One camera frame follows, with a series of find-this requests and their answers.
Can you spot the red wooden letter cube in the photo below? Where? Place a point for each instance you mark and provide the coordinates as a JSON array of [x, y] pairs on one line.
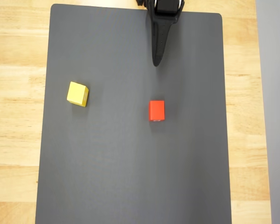
[[156, 109]]

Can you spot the dark grey rubber mat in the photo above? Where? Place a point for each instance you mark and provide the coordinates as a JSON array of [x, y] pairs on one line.
[[130, 151]]

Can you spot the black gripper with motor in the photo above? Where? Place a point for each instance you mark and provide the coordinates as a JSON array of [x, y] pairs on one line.
[[162, 29]]

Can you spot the yellow wooden letter cube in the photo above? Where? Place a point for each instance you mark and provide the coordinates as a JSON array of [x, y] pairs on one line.
[[76, 93]]

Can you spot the black robot arm with base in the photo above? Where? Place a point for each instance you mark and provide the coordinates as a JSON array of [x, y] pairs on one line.
[[141, 2]]

